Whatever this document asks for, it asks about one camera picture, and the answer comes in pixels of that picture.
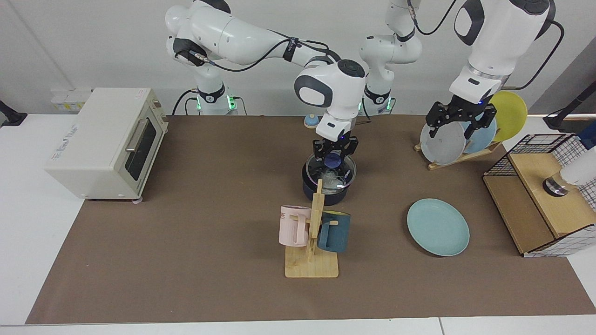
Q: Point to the glass lid with blue knob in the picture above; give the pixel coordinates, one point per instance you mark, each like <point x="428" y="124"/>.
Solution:
<point x="347" y="174"/>

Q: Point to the light blue plate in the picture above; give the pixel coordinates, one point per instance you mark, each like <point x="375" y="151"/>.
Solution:
<point x="484" y="137"/>

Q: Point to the dark teal mug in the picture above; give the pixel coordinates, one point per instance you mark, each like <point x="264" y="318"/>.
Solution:
<point x="333" y="235"/>

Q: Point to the pink mug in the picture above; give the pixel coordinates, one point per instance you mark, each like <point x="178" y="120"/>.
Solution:
<point x="293" y="228"/>

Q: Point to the brown table cloth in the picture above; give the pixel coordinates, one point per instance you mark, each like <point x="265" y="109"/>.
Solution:
<point x="209" y="242"/>

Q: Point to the white wall socket box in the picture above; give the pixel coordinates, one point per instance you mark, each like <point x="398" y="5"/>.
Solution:
<point x="70" y="100"/>

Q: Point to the black clamp mount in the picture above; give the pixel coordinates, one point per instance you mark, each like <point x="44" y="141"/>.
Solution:
<point x="11" y="116"/>

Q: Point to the wooden cup stand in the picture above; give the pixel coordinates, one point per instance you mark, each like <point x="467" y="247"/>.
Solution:
<point x="311" y="265"/>

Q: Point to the pale toaster oven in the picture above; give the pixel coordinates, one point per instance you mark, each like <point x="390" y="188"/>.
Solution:
<point x="98" y="144"/>

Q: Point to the wooden plate rack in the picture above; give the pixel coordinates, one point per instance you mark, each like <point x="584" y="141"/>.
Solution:
<point x="461" y="159"/>

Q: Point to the pale green plate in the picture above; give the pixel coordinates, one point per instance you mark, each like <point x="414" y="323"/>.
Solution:
<point x="437" y="228"/>

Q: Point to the small blue round thing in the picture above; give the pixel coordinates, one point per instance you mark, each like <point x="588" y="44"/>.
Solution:
<point x="311" y="122"/>

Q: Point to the white vermicelli bundle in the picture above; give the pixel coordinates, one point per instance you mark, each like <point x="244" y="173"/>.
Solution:
<point x="331" y="179"/>

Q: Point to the yellow plate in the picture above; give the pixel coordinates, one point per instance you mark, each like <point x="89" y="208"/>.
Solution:
<point x="510" y="114"/>

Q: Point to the grey plate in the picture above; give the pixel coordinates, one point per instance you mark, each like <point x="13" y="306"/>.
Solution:
<point x="442" y="146"/>

